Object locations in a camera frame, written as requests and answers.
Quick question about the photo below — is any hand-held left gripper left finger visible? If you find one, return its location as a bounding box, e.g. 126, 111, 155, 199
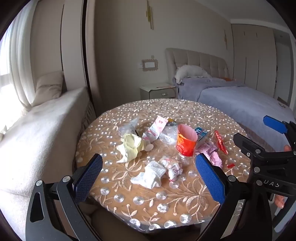
25, 153, 103, 241

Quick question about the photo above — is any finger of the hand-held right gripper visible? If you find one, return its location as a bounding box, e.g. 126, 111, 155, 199
233, 133, 267, 156
263, 115, 296, 152

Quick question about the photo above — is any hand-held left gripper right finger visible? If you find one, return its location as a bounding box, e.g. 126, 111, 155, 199
195, 153, 274, 241

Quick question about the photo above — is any red stick wrapper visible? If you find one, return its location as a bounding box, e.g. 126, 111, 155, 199
214, 130, 228, 154

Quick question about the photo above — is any white red wrapper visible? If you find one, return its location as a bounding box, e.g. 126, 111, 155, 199
159, 156, 183, 181

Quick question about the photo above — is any red paper cup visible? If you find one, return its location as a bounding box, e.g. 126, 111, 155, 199
176, 124, 199, 157

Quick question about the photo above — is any small blue box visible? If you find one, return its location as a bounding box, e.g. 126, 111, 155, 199
194, 127, 208, 142

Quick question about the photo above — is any yellow paper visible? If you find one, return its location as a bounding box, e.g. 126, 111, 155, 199
116, 133, 148, 163

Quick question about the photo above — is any white tissue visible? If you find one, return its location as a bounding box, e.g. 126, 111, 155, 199
130, 161, 167, 189

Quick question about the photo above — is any clear plastic wrap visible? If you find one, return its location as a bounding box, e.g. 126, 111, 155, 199
159, 124, 179, 146

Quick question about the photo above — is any clear plastic bag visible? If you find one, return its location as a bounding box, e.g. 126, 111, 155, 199
118, 118, 140, 137

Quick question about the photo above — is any pink white snack wrapper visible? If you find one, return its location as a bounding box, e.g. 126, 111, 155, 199
142, 115, 169, 142

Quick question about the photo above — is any person's right hand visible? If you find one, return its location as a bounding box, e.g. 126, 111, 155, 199
275, 144, 293, 208

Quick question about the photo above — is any bed with grey cover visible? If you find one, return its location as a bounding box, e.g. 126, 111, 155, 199
173, 76, 296, 151

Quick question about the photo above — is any round table patterned cloth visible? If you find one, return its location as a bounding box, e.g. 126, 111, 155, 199
75, 98, 255, 232

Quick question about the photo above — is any white covered window seat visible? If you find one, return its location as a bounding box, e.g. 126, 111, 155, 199
0, 88, 93, 241

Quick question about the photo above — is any beige wardrobe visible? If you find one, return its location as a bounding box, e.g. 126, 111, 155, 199
231, 23, 292, 102

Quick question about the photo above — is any white frilled pillow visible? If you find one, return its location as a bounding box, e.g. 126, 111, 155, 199
174, 65, 211, 84

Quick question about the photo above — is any beige padded headboard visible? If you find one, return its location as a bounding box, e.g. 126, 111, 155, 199
165, 48, 229, 80

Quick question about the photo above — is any white nightstand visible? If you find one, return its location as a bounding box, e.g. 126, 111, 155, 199
140, 83, 177, 100

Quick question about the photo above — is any beige cushion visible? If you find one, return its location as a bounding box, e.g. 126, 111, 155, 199
34, 71, 64, 100

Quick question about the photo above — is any white curtain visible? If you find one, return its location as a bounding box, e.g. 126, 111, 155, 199
0, 0, 38, 110

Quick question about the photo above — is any framed wall switch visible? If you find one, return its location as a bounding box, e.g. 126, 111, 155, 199
142, 59, 158, 71

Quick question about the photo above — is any large gold wall lamp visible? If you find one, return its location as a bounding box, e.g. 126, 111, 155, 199
145, 0, 154, 30

